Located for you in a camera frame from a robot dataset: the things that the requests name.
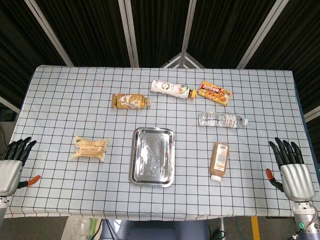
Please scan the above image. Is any stainless steel tray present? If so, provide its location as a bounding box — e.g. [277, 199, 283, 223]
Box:
[128, 126, 175, 188]

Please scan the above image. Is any brown sauce squeeze bottle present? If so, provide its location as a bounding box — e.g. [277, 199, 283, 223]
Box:
[209, 141, 231, 182]

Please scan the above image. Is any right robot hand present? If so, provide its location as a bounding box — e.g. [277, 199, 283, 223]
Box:
[265, 137, 316, 203]

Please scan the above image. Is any orange curry box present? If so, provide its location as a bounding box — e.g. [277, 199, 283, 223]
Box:
[198, 80, 233, 107]

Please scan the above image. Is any packaged yellow snack bag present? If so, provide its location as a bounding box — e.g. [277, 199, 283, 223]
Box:
[71, 135, 111, 164]

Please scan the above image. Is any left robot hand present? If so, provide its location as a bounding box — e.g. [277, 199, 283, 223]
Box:
[0, 136, 42, 197]

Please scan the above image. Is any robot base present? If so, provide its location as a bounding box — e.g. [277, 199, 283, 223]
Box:
[101, 218, 210, 240]

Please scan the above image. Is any white labelled drink bottle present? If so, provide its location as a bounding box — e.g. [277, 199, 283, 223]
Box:
[150, 78, 197, 99]

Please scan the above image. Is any clear plastic bag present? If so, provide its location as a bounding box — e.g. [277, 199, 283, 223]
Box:
[61, 216, 101, 240]

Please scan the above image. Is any blue checked tablecloth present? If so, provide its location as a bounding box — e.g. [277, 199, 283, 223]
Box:
[4, 65, 320, 222]

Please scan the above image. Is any amber tea bottle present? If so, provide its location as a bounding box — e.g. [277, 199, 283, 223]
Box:
[111, 93, 152, 110]

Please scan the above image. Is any clear water bottle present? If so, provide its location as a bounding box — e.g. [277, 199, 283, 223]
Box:
[198, 111, 249, 129]

